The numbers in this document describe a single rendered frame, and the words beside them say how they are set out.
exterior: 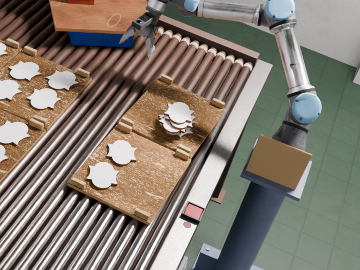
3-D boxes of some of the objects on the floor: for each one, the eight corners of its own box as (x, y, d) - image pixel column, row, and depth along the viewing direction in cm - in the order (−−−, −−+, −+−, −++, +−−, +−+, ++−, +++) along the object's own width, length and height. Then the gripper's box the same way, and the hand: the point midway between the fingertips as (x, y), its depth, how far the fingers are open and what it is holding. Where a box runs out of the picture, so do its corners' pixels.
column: (267, 272, 357) (325, 158, 302) (248, 327, 329) (309, 212, 273) (203, 244, 362) (249, 127, 306) (179, 295, 333) (225, 176, 278)
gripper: (178, 20, 280) (158, 62, 285) (139, 0, 284) (120, 42, 289) (171, 19, 272) (151, 62, 277) (131, -1, 276) (112, 42, 281)
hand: (133, 52), depth 280 cm, fingers open, 14 cm apart
